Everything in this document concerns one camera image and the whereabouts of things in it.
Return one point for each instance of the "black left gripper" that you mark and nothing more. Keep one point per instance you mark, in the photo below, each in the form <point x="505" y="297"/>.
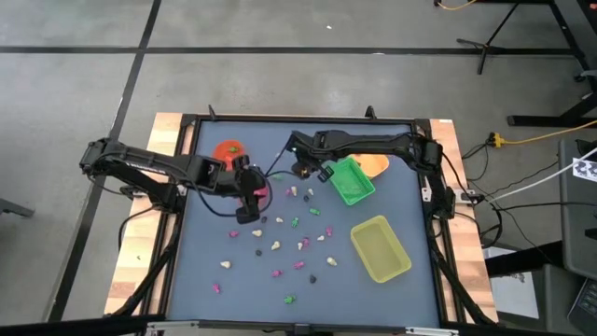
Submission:
<point x="247" y="186"/>

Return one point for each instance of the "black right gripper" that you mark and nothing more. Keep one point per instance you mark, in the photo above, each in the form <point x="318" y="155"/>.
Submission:
<point x="310" y="161"/>

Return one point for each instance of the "green foam skeleton figure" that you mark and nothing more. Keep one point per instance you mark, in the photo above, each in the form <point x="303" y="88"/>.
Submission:
<point x="233" y="149"/>
<point x="278" y="176"/>
<point x="295" y="222"/>
<point x="289" y="299"/>
<point x="314" y="212"/>

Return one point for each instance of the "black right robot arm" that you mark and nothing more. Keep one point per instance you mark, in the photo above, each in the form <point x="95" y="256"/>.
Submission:
<point x="364" y="142"/>

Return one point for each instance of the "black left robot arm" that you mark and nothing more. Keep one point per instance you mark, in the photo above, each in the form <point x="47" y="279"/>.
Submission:
<point x="140" y="163"/>

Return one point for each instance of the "pink round bowl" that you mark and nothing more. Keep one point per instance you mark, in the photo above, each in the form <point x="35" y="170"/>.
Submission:
<point x="262" y="192"/>

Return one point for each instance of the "orange round bowl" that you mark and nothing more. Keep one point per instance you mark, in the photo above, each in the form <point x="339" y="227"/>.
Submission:
<point x="223" y="149"/>

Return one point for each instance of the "green rectangular basket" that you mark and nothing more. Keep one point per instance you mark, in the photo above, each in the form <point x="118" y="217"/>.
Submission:
<point x="352" y="184"/>

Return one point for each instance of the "orange rectangular basket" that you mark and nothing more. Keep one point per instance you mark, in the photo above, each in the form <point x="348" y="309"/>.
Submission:
<point x="375" y="165"/>

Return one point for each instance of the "yellow rectangular bin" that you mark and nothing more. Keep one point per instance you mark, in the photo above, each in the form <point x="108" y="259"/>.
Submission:
<point x="380" y="249"/>

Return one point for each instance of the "blue-grey table mat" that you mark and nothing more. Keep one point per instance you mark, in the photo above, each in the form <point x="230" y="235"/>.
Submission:
<point x="354" y="303"/>

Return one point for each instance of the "yellow power plug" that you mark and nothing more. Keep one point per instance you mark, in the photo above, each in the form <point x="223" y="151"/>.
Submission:
<point x="496" y="139"/>

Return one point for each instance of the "black tripod stand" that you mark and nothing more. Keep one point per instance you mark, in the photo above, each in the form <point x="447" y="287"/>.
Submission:
<point x="487" y="45"/>

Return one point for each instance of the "white box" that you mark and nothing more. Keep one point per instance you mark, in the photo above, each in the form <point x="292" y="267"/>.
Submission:
<point x="513" y="294"/>

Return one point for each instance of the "white marker tag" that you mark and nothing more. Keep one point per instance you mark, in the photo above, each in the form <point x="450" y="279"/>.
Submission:
<point x="585" y="169"/>

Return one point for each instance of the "grey cabinet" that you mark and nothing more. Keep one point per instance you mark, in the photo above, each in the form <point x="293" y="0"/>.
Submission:
<point x="578" y="224"/>

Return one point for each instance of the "black keyboard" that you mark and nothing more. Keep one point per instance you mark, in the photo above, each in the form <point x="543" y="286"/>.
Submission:
<point x="585" y="303"/>

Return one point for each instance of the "black table frame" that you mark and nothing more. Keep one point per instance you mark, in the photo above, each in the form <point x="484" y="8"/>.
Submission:
<point x="303" y="119"/>

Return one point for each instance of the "silver metal bracket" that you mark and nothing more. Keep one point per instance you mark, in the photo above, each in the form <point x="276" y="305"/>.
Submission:
<point x="431" y="331"/>
<point x="172" y="325"/>

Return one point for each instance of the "black desk leg frame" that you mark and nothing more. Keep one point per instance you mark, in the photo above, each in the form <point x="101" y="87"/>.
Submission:
<point x="531" y="121"/>

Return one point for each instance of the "dark grey floor bracket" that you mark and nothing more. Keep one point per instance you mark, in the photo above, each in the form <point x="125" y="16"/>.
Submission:
<point x="14" y="207"/>

